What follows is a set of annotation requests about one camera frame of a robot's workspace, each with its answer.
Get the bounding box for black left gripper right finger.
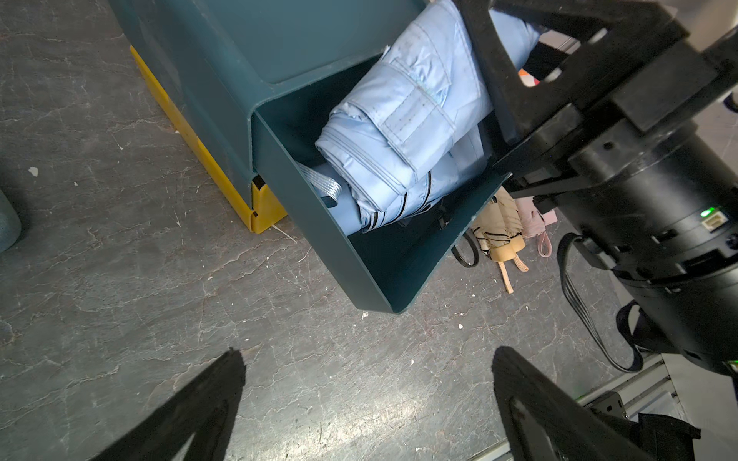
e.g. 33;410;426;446
491;346;651;460

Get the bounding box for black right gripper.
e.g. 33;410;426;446
455;1;737;195

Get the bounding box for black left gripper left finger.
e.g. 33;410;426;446
95;349;246;460

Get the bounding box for yellow block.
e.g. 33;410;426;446
130;46;288;234

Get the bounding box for beige umbrella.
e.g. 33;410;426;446
471;187;529;294

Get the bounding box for teal drawer cabinet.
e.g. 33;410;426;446
111;1;504;313

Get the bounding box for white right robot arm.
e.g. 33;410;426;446
457;1;737;376

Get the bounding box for pink folded umbrella left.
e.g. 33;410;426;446
515;197;558;257

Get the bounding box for blue grey cylinder case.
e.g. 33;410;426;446
0;191;22;253

